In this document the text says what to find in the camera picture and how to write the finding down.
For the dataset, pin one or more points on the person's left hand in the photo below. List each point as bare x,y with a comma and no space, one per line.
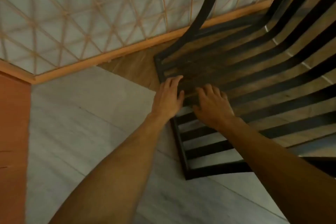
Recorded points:
167,100

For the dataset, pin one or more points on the person's right hand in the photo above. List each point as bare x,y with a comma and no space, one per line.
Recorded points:
214,111

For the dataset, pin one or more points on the black slatted metal chair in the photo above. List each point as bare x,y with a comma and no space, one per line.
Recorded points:
207,3

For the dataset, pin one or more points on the person's right forearm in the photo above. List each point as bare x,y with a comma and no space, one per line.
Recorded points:
283,176

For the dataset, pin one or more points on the person's left forearm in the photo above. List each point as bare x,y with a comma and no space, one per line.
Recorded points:
115,176

